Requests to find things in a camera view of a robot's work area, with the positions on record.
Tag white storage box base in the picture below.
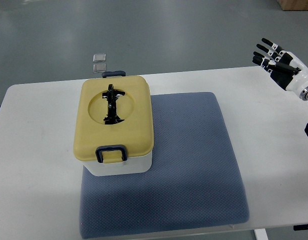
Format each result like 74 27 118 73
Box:
83 151 152 177

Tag black table bracket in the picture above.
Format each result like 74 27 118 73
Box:
293 224 308 231

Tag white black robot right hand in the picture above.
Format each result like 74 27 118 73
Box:
252 38 308 95

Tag yellow storage box lid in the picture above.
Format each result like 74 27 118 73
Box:
74 75 154 163

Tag upper metal floor plate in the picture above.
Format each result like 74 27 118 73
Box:
93 53 106 63

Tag blue grey cushion mat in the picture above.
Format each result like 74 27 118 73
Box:
80 92 249 239

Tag brown cardboard box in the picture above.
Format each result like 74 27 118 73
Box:
277 0 308 11

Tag white table leg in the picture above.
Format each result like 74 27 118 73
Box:
253 228 269 240

